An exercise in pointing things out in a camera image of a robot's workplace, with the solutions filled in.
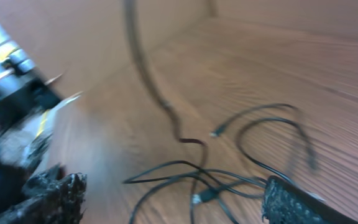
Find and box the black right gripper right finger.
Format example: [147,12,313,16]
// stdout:
[262,175,358,224]

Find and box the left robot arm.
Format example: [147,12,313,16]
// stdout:
[0,25,78,213]

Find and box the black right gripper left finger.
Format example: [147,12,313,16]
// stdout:
[0,164,87,224]

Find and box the brown cardboard back panel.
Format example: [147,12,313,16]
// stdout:
[0,0,358,103]

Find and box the thick black usb cable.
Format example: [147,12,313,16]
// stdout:
[122,0,209,224]

